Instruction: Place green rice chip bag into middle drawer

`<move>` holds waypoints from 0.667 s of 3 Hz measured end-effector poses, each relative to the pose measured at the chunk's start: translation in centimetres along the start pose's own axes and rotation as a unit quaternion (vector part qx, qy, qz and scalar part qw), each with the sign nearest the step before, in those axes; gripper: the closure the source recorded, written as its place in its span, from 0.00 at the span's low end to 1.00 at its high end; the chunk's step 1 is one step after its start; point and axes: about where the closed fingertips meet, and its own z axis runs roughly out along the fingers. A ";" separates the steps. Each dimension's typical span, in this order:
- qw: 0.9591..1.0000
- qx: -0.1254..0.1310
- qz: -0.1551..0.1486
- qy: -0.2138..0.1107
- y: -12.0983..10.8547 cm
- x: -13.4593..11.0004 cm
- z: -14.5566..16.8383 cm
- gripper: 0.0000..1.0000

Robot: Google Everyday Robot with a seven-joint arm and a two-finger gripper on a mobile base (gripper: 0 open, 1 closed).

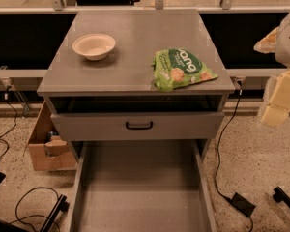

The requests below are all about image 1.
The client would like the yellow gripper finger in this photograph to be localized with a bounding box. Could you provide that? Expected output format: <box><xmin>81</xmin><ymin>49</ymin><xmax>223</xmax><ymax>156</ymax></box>
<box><xmin>253</xmin><ymin>28</ymin><xmax>278</xmax><ymax>54</ymax></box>
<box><xmin>260</xmin><ymin>69</ymin><xmax>290</xmax><ymax>128</ymax></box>

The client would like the green rice chip bag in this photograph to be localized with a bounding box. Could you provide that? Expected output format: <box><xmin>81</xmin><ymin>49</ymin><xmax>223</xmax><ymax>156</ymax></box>
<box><xmin>152</xmin><ymin>48</ymin><xmax>218</xmax><ymax>92</ymax></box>

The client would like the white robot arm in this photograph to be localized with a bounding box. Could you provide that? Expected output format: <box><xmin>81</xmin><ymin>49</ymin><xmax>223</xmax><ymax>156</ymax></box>
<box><xmin>253</xmin><ymin>13</ymin><xmax>290</xmax><ymax>128</ymax></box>

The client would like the grey top drawer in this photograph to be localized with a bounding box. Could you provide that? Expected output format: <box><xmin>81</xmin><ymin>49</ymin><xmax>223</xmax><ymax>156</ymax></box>
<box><xmin>51</xmin><ymin>112</ymin><xmax>224</xmax><ymax>141</ymax></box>

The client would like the grey drawer cabinet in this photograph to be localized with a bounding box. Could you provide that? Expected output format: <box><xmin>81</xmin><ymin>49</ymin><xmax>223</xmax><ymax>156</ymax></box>
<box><xmin>38</xmin><ymin>9</ymin><xmax>234</xmax><ymax>153</ymax></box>

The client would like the open grey middle drawer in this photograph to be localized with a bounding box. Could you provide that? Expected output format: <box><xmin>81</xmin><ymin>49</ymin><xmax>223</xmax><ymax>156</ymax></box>
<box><xmin>66</xmin><ymin>140</ymin><xmax>218</xmax><ymax>232</ymax></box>

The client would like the black stand leg right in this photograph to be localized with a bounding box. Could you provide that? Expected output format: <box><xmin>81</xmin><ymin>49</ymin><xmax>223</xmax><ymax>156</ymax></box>
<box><xmin>273</xmin><ymin>187</ymin><xmax>290</xmax><ymax>209</ymax></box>

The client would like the black stand leg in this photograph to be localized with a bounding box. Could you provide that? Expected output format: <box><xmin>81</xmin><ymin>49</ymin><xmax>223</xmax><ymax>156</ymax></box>
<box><xmin>273</xmin><ymin>187</ymin><xmax>290</xmax><ymax>209</ymax></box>
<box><xmin>40</xmin><ymin>194</ymin><xmax>69</xmax><ymax>232</ymax></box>

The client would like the black power adapter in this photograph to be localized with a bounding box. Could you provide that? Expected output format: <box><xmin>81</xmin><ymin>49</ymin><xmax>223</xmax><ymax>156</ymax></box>
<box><xmin>231</xmin><ymin>193</ymin><xmax>255</xmax><ymax>218</ymax></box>

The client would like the white paper bowl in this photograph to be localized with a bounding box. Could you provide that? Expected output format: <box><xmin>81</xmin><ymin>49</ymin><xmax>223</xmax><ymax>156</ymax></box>
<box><xmin>72</xmin><ymin>34</ymin><xmax>116</xmax><ymax>61</ymax></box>

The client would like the cardboard box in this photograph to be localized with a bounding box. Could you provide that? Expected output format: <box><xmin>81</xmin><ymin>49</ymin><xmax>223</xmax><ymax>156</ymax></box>
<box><xmin>27</xmin><ymin>102</ymin><xmax>77</xmax><ymax>171</ymax></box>

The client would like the black stand leg left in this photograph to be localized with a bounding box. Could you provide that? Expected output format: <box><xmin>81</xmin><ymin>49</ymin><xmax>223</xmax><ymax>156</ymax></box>
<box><xmin>40</xmin><ymin>194</ymin><xmax>69</xmax><ymax>232</ymax></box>

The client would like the black right power cable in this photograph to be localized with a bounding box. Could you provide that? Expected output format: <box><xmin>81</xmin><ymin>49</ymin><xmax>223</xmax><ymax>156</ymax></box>
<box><xmin>214</xmin><ymin>86</ymin><xmax>255</xmax><ymax>232</ymax></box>

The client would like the black drawer handle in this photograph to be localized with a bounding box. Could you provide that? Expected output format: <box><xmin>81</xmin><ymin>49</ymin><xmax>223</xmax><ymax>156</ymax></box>
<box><xmin>125</xmin><ymin>121</ymin><xmax>154</xmax><ymax>131</ymax></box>

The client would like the metal railing frame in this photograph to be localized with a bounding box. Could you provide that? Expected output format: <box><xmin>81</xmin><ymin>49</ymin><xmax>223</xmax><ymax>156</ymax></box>
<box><xmin>0</xmin><ymin>0</ymin><xmax>290</xmax><ymax>118</ymax></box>

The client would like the black floor cable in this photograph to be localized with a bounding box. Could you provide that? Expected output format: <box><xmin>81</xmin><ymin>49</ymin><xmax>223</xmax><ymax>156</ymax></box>
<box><xmin>9</xmin><ymin>186</ymin><xmax>62</xmax><ymax>232</ymax></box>

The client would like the black left wall cable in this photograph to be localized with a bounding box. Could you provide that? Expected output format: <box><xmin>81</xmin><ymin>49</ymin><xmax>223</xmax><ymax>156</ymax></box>
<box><xmin>0</xmin><ymin>85</ymin><xmax>19</xmax><ymax>160</ymax></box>

